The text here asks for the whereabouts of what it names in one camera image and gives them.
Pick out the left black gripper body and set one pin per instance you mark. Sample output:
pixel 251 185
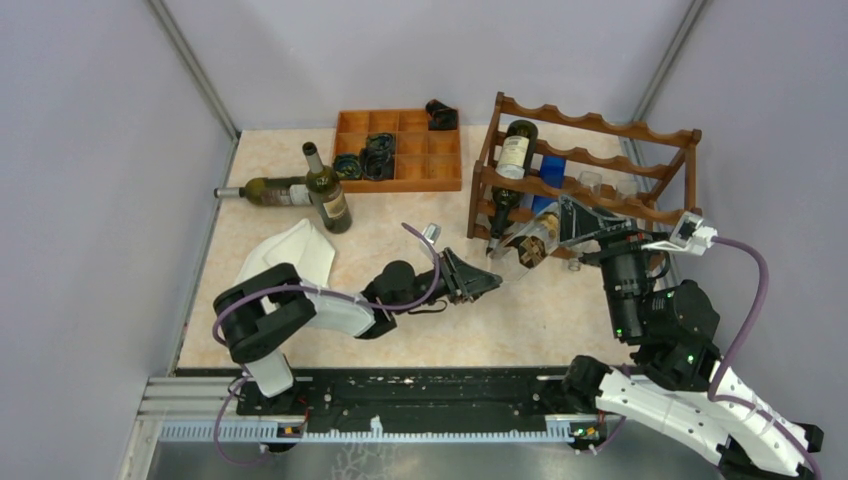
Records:
pixel 446 283

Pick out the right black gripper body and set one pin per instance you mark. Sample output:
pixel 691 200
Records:
pixel 625 248

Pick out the small clear labelled bottle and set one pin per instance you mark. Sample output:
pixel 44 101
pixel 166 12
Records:
pixel 528 246

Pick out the blue square glass bottle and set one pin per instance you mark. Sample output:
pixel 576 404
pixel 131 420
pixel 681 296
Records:
pixel 552 173

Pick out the green bottle front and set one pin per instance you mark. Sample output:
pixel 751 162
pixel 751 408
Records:
pixel 514 160

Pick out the green wine bottle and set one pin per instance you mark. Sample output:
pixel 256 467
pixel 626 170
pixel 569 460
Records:
pixel 269 192

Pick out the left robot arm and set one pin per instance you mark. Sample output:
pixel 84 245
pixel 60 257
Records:
pixel 255 317

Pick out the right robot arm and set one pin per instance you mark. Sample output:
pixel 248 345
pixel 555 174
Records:
pixel 683 385

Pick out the wooden wine rack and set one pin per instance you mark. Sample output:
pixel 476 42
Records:
pixel 653 195

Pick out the wooden compartment tray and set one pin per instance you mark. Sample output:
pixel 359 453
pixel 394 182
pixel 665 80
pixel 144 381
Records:
pixel 425 160

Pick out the black part in tray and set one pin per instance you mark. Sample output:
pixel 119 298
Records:
pixel 377 157

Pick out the white folded cloth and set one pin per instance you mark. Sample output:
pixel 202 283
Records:
pixel 303 245

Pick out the black part behind tray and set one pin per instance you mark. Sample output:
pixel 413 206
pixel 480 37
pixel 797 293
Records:
pixel 441 117

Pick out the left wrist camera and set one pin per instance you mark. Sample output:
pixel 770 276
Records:
pixel 432 233

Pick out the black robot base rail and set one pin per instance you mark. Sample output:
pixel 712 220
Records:
pixel 425 401

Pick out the white cable duct strip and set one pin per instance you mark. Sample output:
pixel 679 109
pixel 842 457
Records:
pixel 555 429

